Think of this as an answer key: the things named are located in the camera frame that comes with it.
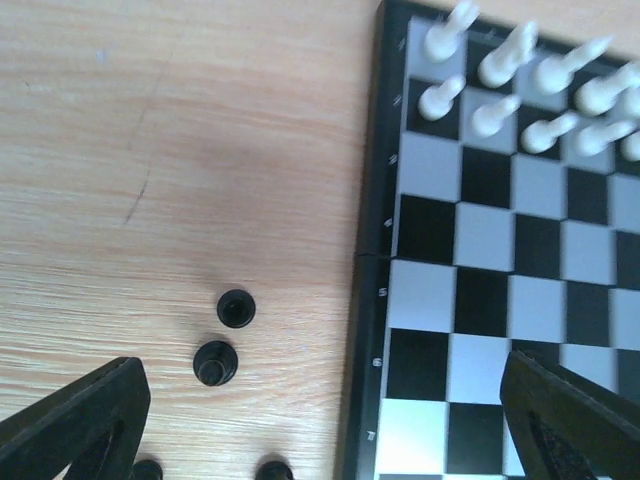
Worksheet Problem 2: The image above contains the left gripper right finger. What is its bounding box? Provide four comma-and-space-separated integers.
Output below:
500, 350, 639, 479

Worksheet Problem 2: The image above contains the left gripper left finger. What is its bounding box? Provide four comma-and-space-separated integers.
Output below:
1, 357, 151, 479

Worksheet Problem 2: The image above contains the white bishop back row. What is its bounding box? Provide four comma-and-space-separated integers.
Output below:
533, 35, 613, 95

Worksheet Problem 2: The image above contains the black and silver chessboard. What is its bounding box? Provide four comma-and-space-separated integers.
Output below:
334, 1, 639, 479

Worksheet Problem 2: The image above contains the black knight near board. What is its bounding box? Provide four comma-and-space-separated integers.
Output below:
254, 455, 294, 480

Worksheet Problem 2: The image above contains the white queen back row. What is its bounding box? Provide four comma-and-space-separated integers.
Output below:
574, 62, 639, 116

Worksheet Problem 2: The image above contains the white knight back row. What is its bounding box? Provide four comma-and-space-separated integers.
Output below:
477, 21, 538, 88

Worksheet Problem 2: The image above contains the black piece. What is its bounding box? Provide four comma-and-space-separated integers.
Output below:
193, 340, 238, 387
216, 289, 256, 329
130, 459, 163, 480

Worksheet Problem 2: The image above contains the white pawn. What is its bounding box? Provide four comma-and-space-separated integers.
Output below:
418, 74, 466, 121
471, 94, 521, 138

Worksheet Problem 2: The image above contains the white rook far left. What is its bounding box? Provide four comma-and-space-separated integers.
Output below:
424, 1, 480, 62

